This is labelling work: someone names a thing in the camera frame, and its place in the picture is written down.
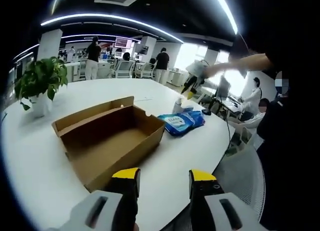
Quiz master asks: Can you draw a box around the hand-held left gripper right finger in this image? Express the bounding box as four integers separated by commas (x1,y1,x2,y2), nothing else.
188,168,262,231

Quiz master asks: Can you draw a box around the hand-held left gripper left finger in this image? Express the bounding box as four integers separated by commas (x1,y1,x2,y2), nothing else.
62,167,141,231

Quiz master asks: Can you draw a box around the brown cardboard shoe box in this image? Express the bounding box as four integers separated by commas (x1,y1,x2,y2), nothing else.
51,95,166,193

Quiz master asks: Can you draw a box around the person's right hand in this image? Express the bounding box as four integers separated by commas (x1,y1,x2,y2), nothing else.
202,63,223,78

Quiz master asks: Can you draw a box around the desk computer monitor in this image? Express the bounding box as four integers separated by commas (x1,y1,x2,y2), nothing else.
216,75,231,100

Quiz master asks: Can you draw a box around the blue wet wipes packet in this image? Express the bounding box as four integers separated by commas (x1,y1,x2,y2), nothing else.
156,110,206,137

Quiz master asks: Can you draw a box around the grey mesh office chair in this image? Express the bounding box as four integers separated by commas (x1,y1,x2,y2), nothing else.
213,144,266,218
231,122,254,148

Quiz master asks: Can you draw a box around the white office chair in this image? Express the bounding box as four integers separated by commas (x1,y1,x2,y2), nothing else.
114,59,136,79
139,63,155,79

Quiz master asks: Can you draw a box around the curved ceiling light strip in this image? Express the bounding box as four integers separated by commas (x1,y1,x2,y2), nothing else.
212,0,239,34
40,13,185,44

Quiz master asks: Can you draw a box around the person's dark clothing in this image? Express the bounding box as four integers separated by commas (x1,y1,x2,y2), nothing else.
256,48,320,231

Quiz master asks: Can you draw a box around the green plant in white pot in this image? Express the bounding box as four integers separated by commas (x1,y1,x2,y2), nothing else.
14,56,69,118

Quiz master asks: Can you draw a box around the black mouse cable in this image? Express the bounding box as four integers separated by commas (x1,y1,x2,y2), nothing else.
223,113,232,154

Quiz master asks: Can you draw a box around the dark wall display screen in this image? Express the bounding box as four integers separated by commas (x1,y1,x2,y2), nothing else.
135,44,150,54

